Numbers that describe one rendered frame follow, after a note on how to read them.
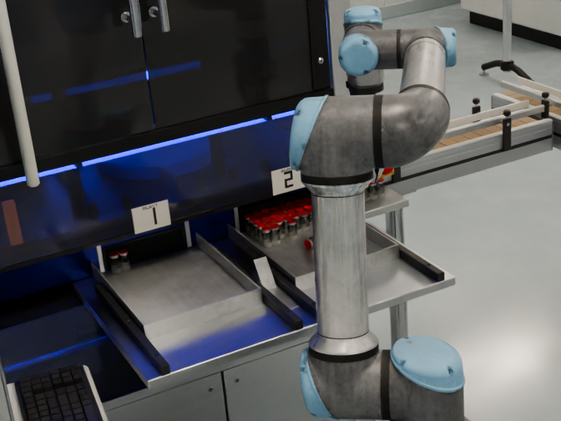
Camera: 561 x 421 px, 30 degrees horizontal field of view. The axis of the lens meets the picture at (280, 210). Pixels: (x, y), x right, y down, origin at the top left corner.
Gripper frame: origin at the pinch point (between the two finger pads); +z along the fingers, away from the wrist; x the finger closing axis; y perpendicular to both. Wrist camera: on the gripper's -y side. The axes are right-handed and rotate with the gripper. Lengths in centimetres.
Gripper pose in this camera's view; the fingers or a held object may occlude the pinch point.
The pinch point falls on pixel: (376, 177)
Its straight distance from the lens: 220.1
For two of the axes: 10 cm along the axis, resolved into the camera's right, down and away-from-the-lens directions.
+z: 0.8, 9.1, 4.0
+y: -4.6, -3.2, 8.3
